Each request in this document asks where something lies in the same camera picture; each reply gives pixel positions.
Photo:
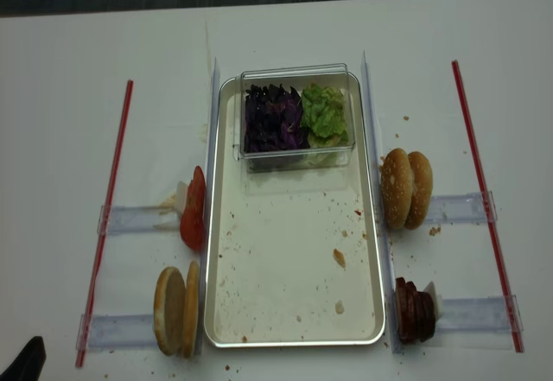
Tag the white wedge stopper right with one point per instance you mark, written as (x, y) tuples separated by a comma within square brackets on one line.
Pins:
[(436, 299)]

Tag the clear rail lower left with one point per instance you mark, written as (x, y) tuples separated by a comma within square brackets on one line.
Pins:
[(114, 332)]

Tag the sliced dark meat patties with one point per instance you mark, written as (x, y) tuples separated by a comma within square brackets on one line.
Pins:
[(415, 313)]

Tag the bread crumb piece on tray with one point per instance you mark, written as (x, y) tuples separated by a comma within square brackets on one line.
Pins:
[(339, 258)]

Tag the clear vertical rail left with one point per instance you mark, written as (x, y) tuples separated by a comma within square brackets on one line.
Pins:
[(212, 133)]

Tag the white wedge stopper left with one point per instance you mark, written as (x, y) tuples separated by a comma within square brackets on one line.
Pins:
[(181, 197)]

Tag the sesame bun top left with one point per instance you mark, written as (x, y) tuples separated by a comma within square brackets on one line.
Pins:
[(396, 188)]

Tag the sesame bun top right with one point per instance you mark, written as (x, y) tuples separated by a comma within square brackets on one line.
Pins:
[(422, 189)]

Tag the red strip right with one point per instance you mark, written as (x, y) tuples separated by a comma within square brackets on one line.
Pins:
[(512, 314)]

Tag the clear rail lower right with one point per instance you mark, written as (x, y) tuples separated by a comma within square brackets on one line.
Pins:
[(495, 314)]

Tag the clear plastic container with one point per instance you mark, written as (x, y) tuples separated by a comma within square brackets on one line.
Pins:
[(335, 75)]

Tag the white crumb piece on tray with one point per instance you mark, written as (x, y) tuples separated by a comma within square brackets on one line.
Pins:
[(339, 307)]

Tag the white wedge stopper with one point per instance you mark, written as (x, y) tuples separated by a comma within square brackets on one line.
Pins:
[(436, 299), (181, 197)]

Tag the tomato slices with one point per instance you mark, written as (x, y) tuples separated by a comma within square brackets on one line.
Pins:
[(192, 225)]

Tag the clear rail upper left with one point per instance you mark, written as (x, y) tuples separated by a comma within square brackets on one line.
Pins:
[(137, 219)]

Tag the purple cabbage leaves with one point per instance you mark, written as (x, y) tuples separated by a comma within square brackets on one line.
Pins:
[(273, 120)]

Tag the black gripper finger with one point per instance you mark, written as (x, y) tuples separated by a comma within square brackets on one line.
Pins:
[(28, 364)]

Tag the red strip left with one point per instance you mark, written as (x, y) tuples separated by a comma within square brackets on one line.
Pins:
[(87, 316)]

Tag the sesame bun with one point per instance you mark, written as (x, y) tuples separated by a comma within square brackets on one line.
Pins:
[(396, 188), (422, 189)]

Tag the green lettuce leaves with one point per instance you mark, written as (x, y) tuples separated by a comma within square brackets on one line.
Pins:
[(324, 116)]

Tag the bun slice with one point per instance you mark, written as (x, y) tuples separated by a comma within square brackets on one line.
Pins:
[(191, 310), (168, 310)]

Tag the clear rail upper right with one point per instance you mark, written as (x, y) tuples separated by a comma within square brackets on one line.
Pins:
[(471, 208)]

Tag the red strip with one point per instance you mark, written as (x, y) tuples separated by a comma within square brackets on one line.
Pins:
[(512, 314), (87, 316)]

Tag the white metal tray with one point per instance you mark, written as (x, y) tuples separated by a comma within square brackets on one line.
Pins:
[(272, 279)]

